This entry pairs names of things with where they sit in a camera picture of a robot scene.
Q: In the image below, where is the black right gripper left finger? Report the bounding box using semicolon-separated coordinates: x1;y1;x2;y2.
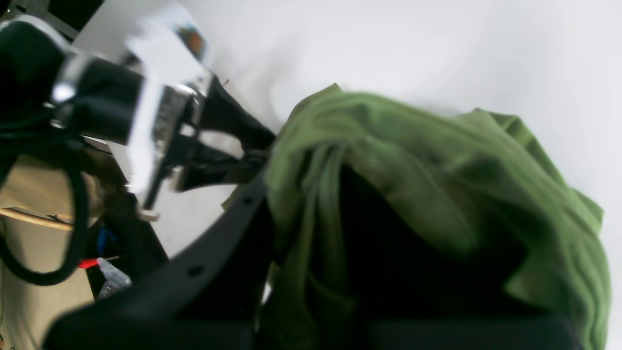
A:
44;169;273;350

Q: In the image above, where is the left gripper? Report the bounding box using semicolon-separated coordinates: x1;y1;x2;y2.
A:
51;5;276;222

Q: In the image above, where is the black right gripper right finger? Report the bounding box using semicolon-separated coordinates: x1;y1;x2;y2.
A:
367;312;584;350

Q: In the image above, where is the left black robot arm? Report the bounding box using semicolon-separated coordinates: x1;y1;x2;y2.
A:
1;4;275;221

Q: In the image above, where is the olive green T-shirt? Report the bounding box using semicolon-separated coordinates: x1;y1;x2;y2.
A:
259;85;611;350

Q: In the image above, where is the clear plastic bag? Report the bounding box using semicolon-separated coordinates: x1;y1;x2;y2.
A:
96;258;133;300

